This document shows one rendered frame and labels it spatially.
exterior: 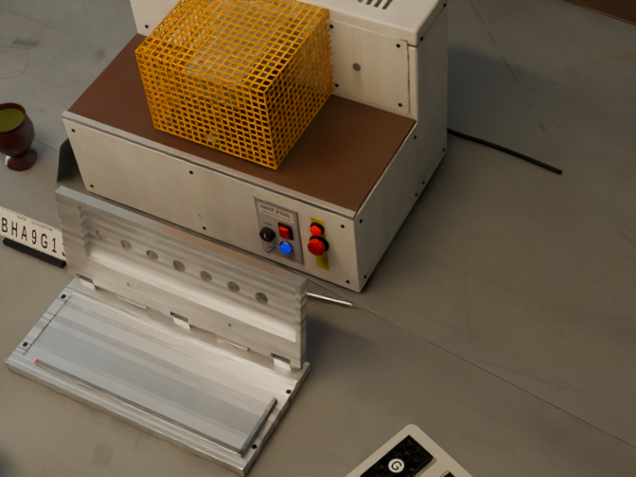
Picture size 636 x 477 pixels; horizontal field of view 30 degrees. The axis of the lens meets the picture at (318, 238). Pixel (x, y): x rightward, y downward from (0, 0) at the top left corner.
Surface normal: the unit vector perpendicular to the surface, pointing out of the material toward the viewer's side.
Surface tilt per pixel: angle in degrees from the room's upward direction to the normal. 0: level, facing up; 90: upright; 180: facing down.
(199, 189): 90
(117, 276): 79
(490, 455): 0
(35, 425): 0
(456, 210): 0
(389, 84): 90
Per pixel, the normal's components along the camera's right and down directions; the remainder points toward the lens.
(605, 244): -0.07, -0.63
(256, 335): -0.47, 0.57
